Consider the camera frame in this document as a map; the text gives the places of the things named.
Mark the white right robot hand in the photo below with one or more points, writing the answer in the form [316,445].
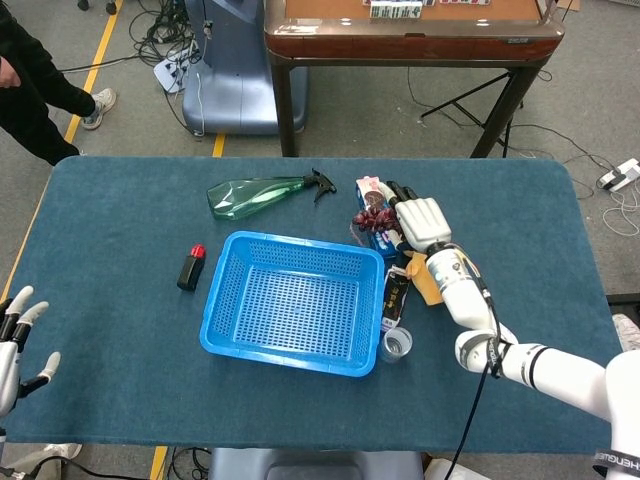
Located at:
[417,217]

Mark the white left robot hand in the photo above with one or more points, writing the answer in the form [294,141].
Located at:
[12,350]

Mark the dark red grape bunch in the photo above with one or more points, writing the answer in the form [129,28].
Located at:
[375,220]

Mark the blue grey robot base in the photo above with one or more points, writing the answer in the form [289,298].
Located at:
[235,75]

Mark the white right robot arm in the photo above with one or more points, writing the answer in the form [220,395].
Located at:
[530,350]

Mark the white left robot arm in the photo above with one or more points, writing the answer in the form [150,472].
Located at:
[1,442]

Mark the blue plastic basket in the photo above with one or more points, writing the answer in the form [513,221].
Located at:
[295,300]

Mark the blue cookie box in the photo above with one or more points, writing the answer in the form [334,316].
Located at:
[369,192]

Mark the yellow plush toy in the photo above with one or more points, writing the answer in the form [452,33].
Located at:
[425,285]

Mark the black snack packet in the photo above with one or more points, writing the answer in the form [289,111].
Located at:
[395,300]

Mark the blue table cloth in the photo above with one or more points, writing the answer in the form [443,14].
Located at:
[125,300]

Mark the clear plastic cup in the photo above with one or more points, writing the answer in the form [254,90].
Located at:
[396,345]

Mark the green spray bottle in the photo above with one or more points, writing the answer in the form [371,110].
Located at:
[255,196]

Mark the brown mahjong table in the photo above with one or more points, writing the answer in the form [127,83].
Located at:
[415,40]

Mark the black bottle red cap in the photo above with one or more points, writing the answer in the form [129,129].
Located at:
[191,270]

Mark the mahjong tile row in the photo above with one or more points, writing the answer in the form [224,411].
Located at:
[395,10]

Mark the person in black trousers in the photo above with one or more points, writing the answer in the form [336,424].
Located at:
[30,100]

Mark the grey robot torso base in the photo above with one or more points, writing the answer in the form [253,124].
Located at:
[315,465]

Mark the white power strip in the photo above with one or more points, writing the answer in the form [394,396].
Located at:
[172,70]

